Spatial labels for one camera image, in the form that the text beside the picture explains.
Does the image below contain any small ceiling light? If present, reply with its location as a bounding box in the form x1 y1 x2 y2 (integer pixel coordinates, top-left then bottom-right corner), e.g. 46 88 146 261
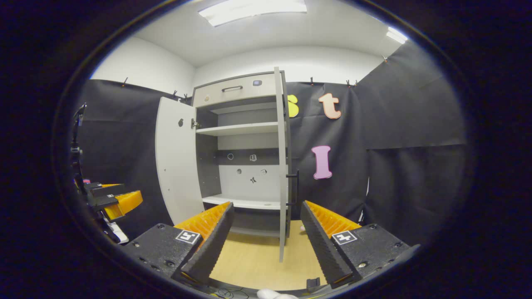
386 26 409 45

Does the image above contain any person's white shoe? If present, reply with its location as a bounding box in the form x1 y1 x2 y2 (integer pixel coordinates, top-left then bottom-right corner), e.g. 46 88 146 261
257 289 299 299

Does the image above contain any cabinet door with checkered sticker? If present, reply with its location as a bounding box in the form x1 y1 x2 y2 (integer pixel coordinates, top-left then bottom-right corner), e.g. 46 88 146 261
155 96 205 225

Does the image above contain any cabinet door with box stickers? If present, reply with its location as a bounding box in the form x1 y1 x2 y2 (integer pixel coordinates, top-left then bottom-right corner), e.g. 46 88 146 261
273 66 292 263

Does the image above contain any black door handle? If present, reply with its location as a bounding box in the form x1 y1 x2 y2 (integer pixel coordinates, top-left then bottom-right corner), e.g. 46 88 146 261
286 169 300 207

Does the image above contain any row of black cloth clips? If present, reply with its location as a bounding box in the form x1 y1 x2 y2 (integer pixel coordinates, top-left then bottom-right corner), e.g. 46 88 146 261
121 55 389 102

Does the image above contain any black cable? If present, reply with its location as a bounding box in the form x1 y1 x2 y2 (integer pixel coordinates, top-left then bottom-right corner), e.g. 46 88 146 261
210 287 250 299

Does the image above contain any grey cabinet drawer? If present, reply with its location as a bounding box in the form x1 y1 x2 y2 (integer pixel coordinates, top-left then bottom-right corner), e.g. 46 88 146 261
192 73 278 108

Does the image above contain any long ceiling light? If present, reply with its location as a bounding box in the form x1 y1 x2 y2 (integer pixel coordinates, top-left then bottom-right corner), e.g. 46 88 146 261
198 0 308 27

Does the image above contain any black backdrop cloth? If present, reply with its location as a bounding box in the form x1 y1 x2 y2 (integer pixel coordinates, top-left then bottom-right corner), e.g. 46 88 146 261
77 39 468 250

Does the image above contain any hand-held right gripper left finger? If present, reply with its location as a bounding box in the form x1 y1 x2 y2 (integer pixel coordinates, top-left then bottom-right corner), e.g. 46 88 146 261
125 202 235 285

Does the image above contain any grey cabinet shelf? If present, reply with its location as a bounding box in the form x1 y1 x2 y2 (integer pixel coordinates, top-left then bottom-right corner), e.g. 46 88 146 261
209 102 278 115
202 194 281 211
195 122 280 137

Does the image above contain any grey double-door shoe cabinet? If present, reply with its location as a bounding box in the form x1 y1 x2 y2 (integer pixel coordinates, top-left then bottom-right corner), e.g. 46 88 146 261
192 66 291 239

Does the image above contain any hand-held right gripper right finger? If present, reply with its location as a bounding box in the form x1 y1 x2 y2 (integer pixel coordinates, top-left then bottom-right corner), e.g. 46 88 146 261
300 200 412 289

